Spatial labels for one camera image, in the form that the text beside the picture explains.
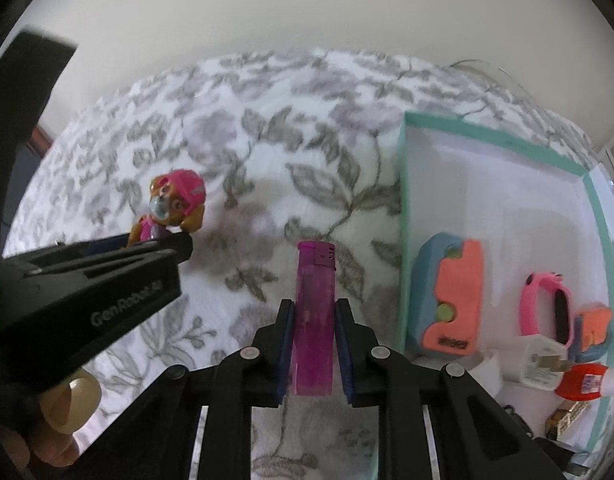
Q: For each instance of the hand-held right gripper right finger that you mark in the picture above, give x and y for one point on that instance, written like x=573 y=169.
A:
x=343 y=355

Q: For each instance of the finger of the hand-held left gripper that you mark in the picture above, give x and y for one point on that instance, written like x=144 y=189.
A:
x=102 y=245
x=174 y=247

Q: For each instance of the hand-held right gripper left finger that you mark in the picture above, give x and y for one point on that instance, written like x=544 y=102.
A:
x=285 y=350

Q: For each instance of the pink puppy figure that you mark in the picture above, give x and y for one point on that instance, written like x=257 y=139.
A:
x=174 y=205

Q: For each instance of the pink translucent lighter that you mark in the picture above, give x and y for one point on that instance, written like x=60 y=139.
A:
x=314 y=310

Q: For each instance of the large orange blue toy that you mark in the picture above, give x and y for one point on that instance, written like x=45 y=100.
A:
x=452 y=285

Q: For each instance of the white round plastic device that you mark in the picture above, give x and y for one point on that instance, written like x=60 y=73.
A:
x=487 y=375

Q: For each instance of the white charger plug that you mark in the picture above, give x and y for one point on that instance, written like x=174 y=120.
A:
x=534 y=365

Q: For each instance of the pink watch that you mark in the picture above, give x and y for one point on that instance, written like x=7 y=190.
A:
x=532 y=305

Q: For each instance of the teal cardboard box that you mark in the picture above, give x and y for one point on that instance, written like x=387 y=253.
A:
x=487 y=185

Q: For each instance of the gold patterned lighter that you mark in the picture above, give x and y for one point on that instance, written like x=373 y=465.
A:
x=567 y=417

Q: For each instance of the black charger plug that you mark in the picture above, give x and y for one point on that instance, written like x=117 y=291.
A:
x=557 y=455

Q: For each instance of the red white tube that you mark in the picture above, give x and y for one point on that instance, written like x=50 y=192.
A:
x=582 y=382

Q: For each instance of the small orange blue toy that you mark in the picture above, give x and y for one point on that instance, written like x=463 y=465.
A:
x=594 y=330

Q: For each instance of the person's left hand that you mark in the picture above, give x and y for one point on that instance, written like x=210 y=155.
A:
x=52 y=447

